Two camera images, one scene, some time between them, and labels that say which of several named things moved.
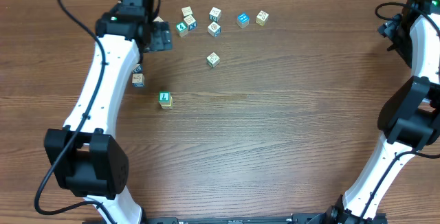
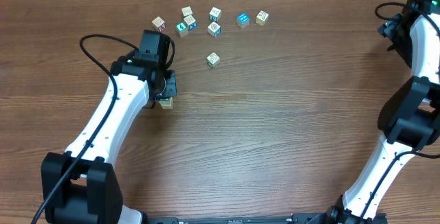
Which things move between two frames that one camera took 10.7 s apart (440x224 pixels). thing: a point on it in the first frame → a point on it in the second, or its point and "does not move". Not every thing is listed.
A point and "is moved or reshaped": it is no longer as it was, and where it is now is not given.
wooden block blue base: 138,80 is moved or reshaped
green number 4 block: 182,29 does not move
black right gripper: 390,30 does not move
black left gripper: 160,36 → 170,86
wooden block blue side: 214,29 does not move
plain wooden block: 187,11 does not move
